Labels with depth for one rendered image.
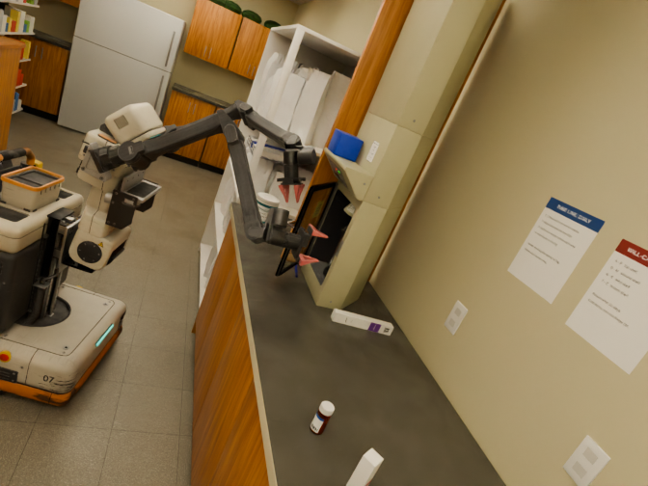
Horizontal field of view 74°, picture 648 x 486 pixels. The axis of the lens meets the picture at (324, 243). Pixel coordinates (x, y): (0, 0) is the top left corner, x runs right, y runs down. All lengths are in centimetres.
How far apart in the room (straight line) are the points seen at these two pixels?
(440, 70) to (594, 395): 109
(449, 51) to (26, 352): 205
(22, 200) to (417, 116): 161
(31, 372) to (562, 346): 203
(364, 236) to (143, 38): 509
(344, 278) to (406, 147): 56
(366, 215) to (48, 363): 148
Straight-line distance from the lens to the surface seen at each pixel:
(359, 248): 169
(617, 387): 131
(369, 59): 192
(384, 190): 163
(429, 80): 161
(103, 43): 643
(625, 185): 142
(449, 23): 163
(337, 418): 129
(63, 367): 222
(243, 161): 158
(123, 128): 192
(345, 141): 174
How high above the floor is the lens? 173
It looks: 18 degrees down
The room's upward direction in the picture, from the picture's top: 23 degrees clockwise
